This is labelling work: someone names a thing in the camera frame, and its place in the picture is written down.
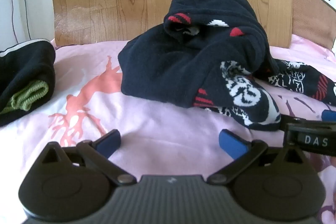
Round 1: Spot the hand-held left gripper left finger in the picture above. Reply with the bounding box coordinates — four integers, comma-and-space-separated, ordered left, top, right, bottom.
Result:
39, 129, 137, 185

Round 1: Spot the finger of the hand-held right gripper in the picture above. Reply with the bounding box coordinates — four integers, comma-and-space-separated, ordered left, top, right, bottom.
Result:
280, 109, 336, 125

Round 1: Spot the pink printed bedsheet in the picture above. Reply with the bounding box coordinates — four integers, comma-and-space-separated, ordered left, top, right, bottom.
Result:
0, 34, 336, 224

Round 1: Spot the navy patterned knit garment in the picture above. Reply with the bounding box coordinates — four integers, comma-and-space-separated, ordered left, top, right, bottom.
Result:
118, 0, 336, 132

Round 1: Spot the green ribbed cloth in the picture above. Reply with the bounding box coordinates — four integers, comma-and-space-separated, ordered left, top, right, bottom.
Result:
1, 80, 49, 114

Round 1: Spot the black folded garment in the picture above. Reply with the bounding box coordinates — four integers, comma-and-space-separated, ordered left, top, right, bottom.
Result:
0, 39, 56, 127

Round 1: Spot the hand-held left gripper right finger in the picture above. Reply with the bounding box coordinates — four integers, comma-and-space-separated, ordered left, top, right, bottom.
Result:
207, 129, 305, 184

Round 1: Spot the brown cushion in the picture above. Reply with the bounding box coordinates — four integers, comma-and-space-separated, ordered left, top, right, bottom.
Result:
291, 0, 336, 51

